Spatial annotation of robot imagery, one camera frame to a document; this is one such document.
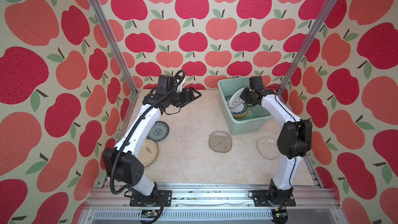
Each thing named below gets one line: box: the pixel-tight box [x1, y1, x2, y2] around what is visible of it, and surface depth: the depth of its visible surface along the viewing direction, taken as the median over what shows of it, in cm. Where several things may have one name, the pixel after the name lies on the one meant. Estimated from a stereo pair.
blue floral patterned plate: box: [146, 121, 170, 142], surface depth 100 cm
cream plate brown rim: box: [137, 138, 160, 168], surface depth 91 cm
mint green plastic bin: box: [217, 76, 274, 136], surface depth 95 cm
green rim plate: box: [231, 102, 250, 118], surface depth 106 cm
